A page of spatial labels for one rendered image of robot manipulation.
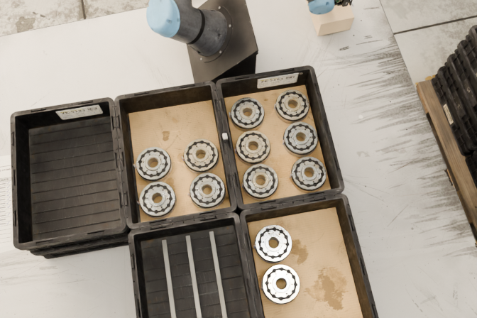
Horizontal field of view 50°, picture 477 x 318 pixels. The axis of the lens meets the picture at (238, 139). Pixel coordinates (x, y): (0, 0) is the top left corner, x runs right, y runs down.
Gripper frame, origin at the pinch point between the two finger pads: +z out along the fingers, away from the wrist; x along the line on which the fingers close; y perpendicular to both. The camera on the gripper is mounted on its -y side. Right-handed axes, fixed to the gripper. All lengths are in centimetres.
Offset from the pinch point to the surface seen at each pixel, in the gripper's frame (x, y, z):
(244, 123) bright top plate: -41, 40, -9
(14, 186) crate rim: -107, 46, -16
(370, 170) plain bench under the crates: -3, 59, 7
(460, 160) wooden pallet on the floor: 56, 51, 62
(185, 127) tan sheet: -58, 36, -6
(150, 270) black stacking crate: -76, 76, -6
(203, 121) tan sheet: -53, 35, -6
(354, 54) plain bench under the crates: 5.3, 17.1, 7.2
